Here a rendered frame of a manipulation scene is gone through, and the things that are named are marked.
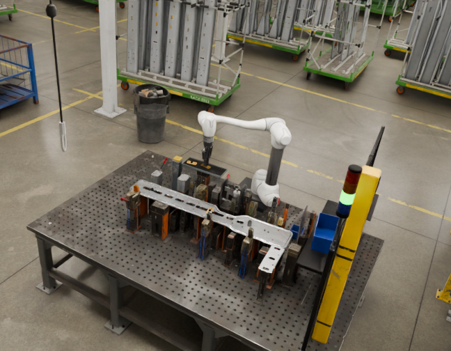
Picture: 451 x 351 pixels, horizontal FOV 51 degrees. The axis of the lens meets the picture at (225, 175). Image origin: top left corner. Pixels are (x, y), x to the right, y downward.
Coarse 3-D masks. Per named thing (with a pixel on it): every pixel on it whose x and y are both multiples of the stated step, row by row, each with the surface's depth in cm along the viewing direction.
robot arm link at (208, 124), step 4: (208, 116) 372; (212, 116) 373; (204, 120) 373; (208, 120) 370; (212, 120) 370; (204, 124) 373; (208, 124) 370; (212, 124) 371; (204, 128) 374; (208, 128) 372; (212, 128) 372; (204, 132) 376; (208, 132) 374; (212, 132) 375
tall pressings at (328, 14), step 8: (304, 0) 1175; (312, 0) 1214; (320, 0) 1182; (328, 0) 1175; (304, 8) 1183; (320, 8) 1194; (328, 8) 1182; (296, 16) 1228; (320, 16) 1219; (328, 16) 1189; (304, 24) 1204; (328, 24) 1197
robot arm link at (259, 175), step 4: (256, 172) 424; (260, 172) 422; (264, 172) 422; (256, 176) 421; (260, 176) 419; (264, 176) 419; (252, 180) 429; (256, 180) 421; (260, 180) 419; (252, 184) 429; (256, 184) 421; (252, 188) 430; (256, 188) 420; (256, 192) 425
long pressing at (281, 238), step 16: (144, 192) 383; (176, 192) 387; (192, 208) 370; (208, 208) 373; (224, 224) 358; (240, 224) 359; (256, 224) 361; (272, 224) 363; (272, 240) 347; (288, 240) 349
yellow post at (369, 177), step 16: (368, 176) 242; (368, 192) 246; (352, 208) 255; (368, 208) 251; (352, 224) 259; (352, 240) 264; (336, 256) 274; (352, 256) 269; (336, 272) 278; (336, 288) 284; (336, 304) 290; (320, 320) 301; (320, 336) 308
